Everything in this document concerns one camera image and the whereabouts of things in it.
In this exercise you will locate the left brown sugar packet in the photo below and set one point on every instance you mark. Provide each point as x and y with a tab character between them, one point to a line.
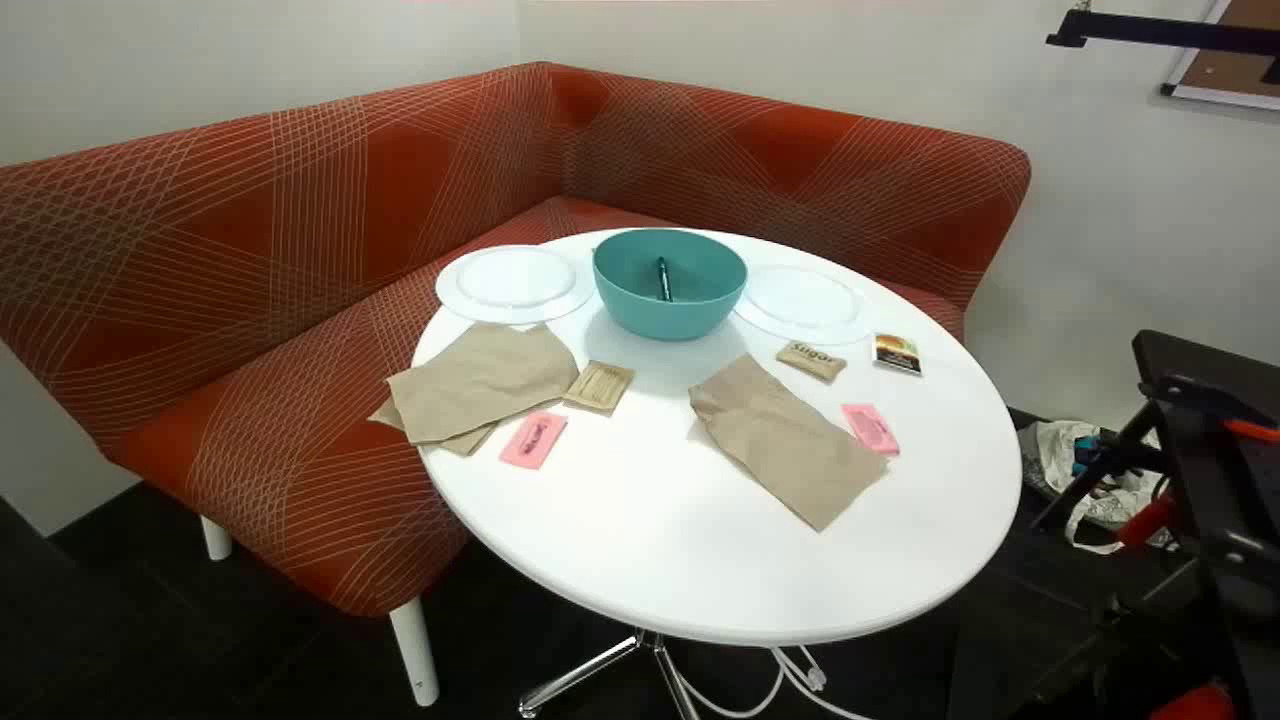
597	384

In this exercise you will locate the brown sugar packet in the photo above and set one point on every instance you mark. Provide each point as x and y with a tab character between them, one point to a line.
597	384
811	361

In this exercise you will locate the teal plastic bowl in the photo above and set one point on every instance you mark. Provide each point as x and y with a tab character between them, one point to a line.
666	280

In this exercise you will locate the left pink packet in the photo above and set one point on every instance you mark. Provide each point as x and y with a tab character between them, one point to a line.
534	443

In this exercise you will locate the pink packet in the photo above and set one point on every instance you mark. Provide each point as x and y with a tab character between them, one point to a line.
870	430
534	443

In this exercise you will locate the left white plate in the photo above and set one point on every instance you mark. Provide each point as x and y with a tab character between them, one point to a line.
515	284

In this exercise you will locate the white plate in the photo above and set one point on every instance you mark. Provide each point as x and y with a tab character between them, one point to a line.
515	284
800	302

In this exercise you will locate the right white plate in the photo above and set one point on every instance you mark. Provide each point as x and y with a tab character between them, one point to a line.
800	302

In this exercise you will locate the right brown sugar packet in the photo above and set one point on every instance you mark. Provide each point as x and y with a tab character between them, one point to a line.
811	361

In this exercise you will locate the right beige cloth napkin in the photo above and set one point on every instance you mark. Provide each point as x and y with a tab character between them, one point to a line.
782	443

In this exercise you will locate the beige cloth napkin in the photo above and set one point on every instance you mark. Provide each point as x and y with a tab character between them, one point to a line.
782	443
476	381

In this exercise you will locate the left beige cloth napkin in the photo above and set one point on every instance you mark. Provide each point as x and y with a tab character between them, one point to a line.
476	381

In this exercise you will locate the right pink packet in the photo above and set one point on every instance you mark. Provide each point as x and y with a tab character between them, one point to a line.
870	430

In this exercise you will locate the dark yellow small packet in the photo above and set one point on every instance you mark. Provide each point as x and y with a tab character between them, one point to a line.
899	352

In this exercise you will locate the chrome table base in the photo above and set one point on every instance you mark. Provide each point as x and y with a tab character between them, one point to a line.
537	699

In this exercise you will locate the orange patterned corner sofa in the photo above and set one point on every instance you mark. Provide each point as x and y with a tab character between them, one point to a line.
220	312

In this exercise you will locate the white bag on floor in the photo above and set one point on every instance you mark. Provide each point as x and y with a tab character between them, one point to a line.
1084	464

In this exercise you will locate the black red equipment cart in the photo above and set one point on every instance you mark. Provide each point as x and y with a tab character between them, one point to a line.
1209	425

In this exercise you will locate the black wall mounted bar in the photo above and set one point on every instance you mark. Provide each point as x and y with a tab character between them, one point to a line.
1178	33

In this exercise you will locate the framed board on wall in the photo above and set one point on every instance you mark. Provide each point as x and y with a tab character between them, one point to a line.
1229	77

